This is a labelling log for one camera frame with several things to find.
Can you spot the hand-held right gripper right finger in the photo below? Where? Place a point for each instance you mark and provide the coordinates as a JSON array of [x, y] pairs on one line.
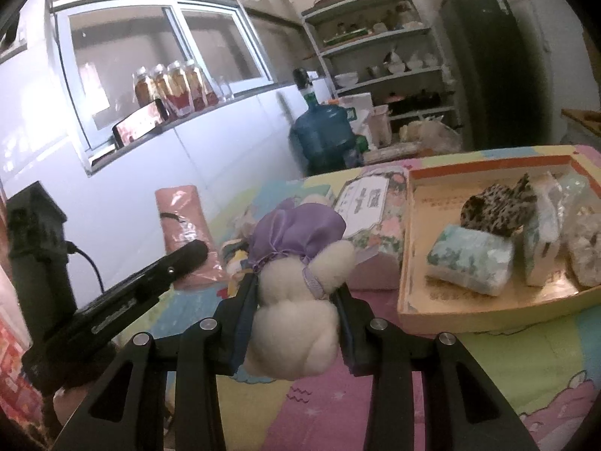
[[350, 338]]

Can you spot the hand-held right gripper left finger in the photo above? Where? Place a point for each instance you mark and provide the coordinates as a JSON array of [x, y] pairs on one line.
[[237, 333]]

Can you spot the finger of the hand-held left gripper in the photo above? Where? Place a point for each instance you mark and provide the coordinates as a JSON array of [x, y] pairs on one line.
[[173, 265]]

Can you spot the pink packet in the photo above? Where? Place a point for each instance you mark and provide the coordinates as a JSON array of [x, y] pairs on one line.
[[183, 230]]

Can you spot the white plush toy purple hat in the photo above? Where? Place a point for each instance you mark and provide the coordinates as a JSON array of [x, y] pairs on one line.
[[291, 300]]

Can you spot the cardboard tray box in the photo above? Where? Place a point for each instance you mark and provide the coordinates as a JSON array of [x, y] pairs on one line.
[[469, 312]]

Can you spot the clear plastic tissue pack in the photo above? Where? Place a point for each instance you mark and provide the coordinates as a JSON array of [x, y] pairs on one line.
[[469, 260]]

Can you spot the leopard print cloth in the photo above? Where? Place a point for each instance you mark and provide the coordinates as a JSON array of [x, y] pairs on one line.
[[497, 206]]

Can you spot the white green tissue pack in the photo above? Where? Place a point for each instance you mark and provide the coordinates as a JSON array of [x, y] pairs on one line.
[[540, 244]]

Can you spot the clear plastic bag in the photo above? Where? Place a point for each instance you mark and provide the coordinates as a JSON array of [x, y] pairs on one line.
[[584, 249]]

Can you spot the pale green bag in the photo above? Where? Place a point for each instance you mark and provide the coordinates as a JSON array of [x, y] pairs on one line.
[[570, 188]]

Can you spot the black-haired yellow doll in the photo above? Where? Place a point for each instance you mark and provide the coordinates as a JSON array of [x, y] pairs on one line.
[[233, 256]]

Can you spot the red printed cloth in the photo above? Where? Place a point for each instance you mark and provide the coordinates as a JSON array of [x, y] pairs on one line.
[[14, 376]]

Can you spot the floral gift box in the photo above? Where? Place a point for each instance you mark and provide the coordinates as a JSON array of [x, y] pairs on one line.
[[371, 216]]

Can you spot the smartphone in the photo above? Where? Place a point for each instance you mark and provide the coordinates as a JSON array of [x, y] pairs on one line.
[[138, 124]]

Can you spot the glass jar amber contents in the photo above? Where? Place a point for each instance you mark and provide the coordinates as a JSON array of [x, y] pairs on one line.
[[201, 82], [143, 88], [162, 87], [181, 87]]

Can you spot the blue water jug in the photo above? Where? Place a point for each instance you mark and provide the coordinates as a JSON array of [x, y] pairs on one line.
[[324, 131]]

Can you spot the plastic bag of vegetables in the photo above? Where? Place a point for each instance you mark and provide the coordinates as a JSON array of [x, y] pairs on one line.
[[427, 134]]

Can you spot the black water pump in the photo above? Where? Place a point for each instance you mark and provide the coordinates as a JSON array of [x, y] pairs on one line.
[[305, 82]]

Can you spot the sliding window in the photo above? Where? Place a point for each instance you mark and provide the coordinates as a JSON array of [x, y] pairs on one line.
[[211, 42]]

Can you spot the white shelf rack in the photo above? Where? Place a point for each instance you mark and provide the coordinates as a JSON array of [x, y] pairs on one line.
[[328, 61]]

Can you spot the dark grey fridge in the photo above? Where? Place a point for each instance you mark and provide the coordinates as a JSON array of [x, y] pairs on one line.
[[488, 70]]

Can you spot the kitchen counter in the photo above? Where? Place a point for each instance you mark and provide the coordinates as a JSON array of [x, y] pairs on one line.
[[582, 120]]

